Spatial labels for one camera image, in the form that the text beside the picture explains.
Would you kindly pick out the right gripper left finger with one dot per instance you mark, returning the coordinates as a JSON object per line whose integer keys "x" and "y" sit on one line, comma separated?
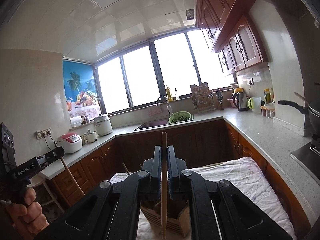
{"x": 111, "y": 210}

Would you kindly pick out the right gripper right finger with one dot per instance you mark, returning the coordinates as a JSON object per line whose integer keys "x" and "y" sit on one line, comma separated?
{"x": 219, "y": 210}

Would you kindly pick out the left hand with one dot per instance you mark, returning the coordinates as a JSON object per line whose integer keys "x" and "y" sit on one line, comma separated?
{"x": 28, "y": 219}

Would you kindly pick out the wooden utensil holder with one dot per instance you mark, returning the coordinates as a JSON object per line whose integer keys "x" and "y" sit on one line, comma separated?
{"x": 178, "y": 218}

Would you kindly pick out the white dotted tablecloth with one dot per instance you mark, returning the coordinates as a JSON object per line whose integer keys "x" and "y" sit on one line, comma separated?
{"x": 245, "y": 174}

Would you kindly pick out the white red rice cooker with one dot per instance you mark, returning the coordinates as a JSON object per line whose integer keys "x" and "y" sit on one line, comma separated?
{"x": 70, "y": 142}

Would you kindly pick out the lower wooden cabinets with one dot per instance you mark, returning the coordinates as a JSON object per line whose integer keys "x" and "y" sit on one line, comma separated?
{"x": 199, "y": 145}

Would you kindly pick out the wooden cabinets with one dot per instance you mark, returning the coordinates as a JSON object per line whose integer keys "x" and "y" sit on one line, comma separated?
{"x": 230, "y": 32}
{"x": 199, "y": 145}

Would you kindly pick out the small white pot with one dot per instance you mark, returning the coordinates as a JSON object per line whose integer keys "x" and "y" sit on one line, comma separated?
{"x": 91, "y": 136}

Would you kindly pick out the white cylindrical cooker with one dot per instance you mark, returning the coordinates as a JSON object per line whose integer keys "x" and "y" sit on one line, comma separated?
{"x": 103, "y": 125}

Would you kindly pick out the green colander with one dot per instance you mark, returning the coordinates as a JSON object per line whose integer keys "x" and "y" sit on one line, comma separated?
{"x": 180, "y": 116}

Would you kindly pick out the tropical fruit poster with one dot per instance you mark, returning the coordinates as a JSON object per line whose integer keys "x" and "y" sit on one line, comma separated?
{"x": 80, "y": 90}

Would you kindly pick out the wooden knife rack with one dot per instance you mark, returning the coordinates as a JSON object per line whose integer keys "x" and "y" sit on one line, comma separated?
{"x": 202, "y": 98}

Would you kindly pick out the spice jar rack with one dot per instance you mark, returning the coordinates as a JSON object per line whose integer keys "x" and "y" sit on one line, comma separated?
{"x": 267, "y": 105}

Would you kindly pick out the steel electric kettle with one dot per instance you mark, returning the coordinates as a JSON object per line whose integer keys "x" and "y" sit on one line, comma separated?
{"x": 240, "y": 100}

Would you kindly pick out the yellow oil bottle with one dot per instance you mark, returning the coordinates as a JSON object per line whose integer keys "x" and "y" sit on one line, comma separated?
{"x": 169, "y": 94}

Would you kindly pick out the black wok pan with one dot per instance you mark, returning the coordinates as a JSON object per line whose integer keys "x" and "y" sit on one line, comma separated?
{"x": 312, "y": 110}

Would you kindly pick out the upper wooden cabinets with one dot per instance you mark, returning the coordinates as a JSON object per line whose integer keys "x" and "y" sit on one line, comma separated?
{"x": 230, "y": 32}

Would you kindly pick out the wall power socket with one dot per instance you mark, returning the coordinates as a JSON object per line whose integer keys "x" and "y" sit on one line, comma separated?
{"x": 43, "y": 133}

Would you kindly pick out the green handled plastic jug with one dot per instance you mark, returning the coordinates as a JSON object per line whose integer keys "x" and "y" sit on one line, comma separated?
{"x": 254, "y": 103}

